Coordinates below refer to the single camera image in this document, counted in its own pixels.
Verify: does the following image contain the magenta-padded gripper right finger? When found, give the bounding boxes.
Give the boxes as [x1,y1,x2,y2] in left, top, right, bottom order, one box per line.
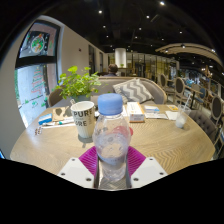
[125,146,168,189]

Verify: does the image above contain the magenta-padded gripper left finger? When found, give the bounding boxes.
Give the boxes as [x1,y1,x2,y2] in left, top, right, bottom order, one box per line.
[57,146,100,190]

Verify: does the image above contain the clear bottle with blue cap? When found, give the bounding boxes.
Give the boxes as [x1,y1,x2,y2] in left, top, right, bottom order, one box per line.
[91,93,132,183]

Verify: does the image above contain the white tube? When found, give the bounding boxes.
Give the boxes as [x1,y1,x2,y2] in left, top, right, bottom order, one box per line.
[41,117,76,129]

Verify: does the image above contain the white paper sachets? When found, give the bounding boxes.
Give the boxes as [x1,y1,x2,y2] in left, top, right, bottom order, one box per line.
[145,112,169,120]

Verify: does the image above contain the silver blister pack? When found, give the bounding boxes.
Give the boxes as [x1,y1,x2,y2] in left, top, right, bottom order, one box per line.
[34,125,44,136]

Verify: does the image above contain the clear plastic cup with straw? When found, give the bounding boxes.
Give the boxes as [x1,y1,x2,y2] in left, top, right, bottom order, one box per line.
[174,94,194,129]

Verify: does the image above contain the small white and blue box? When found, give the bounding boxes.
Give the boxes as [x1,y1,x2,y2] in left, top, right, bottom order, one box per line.
[143,105,160,114]

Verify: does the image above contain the small yellow card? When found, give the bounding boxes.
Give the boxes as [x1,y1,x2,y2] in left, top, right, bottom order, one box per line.
[166,104,179,112]

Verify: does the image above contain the grey tufted armchair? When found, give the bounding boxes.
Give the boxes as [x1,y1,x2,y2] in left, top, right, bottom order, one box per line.
[188,109,218,136]

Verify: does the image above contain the brown wooden chair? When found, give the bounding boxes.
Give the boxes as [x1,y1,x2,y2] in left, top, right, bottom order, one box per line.
[47,88,64,108]

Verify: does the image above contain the grey zigzag pillow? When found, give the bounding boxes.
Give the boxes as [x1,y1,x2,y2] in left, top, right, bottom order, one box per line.
[112,78,155,104]

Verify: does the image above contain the green potted plant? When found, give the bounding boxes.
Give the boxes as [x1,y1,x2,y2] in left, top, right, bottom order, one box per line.
[54,65,103,103]

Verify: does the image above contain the grey curved sofa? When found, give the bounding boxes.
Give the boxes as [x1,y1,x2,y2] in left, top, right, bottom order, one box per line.
[89,76,168,106]

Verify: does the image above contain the group of wooden dining chairs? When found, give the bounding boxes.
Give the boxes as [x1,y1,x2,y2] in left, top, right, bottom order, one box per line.
[156,73,224,158]

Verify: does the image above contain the window with tree drawing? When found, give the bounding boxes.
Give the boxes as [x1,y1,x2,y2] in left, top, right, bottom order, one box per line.
[13,63,59,128]

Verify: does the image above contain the person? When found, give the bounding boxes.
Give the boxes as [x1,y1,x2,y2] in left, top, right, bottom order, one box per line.
[103,63,119,78]

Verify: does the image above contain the white round pillar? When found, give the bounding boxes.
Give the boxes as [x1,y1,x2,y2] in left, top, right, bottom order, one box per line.
[114,47,128,69]

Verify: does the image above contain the food picture poster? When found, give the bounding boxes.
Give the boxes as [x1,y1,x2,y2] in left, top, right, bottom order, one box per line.
[18,29,58,59]

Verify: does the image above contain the ceiling spot lights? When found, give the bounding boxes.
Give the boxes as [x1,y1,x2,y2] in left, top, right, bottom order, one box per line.
[98,1,218,54]

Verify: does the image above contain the white mug with dark handle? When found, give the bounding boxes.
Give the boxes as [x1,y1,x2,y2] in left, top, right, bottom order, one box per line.
[69,100,97,139]

